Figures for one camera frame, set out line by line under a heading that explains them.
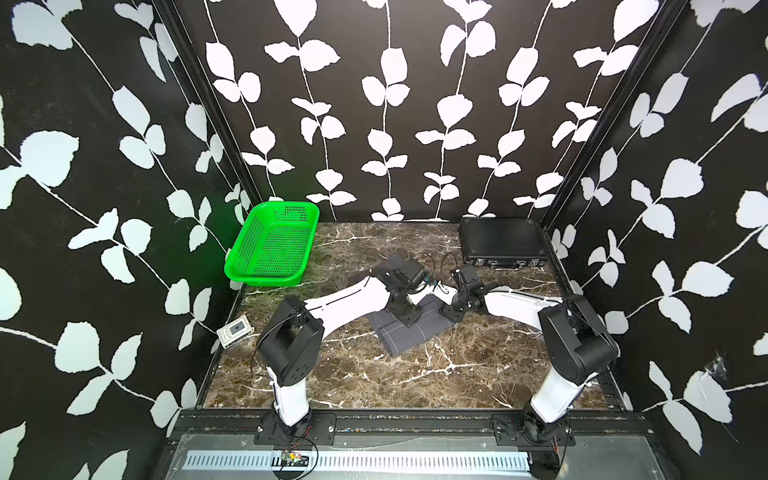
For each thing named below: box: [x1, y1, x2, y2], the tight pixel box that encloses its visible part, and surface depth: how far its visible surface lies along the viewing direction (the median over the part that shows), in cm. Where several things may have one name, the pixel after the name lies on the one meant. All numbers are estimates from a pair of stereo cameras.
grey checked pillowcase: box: [369, 296, 456, 357], surface depth 90 cm
